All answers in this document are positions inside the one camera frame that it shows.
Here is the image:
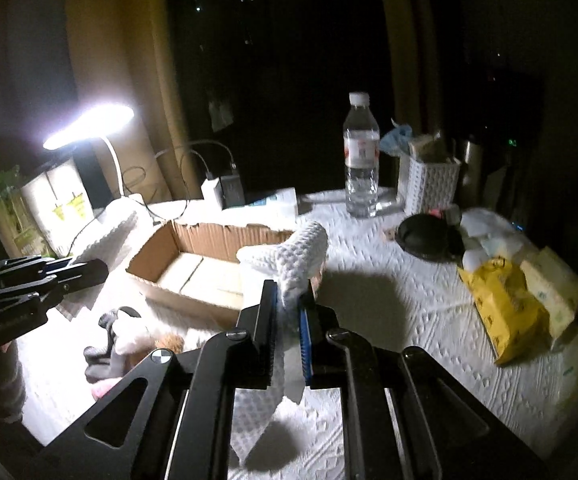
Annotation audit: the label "white textured towel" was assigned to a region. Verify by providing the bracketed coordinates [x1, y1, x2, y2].
[231, 221, 328, 464]

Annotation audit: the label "brown plush toy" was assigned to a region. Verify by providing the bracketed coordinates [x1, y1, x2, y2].
[153, 333, 184, 354]

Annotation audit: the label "grey dotted sock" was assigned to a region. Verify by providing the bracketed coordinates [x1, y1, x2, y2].
[83, 307, 140, 385]

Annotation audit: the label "green paper bag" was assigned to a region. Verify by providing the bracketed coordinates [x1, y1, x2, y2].
[0, 166, 55, 258]

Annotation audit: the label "cardboard box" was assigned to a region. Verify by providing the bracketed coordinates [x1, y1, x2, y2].
[126, 221, 291, 328]

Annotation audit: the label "white patterned tablecloth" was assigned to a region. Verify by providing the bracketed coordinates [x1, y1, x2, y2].
[18, 192, 578, 479]

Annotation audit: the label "white power strip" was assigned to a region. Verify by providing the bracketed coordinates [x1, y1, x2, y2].
[246, 188, 299, 218]

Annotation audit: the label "white power adapter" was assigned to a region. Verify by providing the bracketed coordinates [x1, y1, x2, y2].
[200, 178, 224, 211]

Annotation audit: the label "black power adapter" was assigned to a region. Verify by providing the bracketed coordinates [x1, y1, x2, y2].
[219, 162, 246, 208]

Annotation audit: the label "white desk lamp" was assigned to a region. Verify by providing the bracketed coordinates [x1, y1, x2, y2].
[42, 100, 155, 208]

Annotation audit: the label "black round bowl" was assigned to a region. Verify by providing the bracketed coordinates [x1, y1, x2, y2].
[395, 214, 464, 263]

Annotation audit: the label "yellow plastic bag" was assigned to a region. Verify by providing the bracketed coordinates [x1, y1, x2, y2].
[458, 257, 548, 366]

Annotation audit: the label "white perforated basket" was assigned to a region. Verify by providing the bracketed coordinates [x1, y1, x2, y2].
[399, 155, 461, 216]

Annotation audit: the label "crumpled white tissues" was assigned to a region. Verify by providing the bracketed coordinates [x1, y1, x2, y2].
[459, 208, 531, 272]

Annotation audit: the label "clear water bottle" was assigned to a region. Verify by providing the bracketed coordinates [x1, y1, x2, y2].
[343, 92, 380, 218]

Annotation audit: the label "yellow curtain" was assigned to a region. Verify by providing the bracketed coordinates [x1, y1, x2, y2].
[65, 0, 200, 202]

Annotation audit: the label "pale yellow tissue pack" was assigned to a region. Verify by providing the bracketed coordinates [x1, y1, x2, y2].
[520, 247, 578, 340]

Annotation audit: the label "black charging cable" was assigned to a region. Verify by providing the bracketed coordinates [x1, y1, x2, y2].
[66, 138, 238, 256]

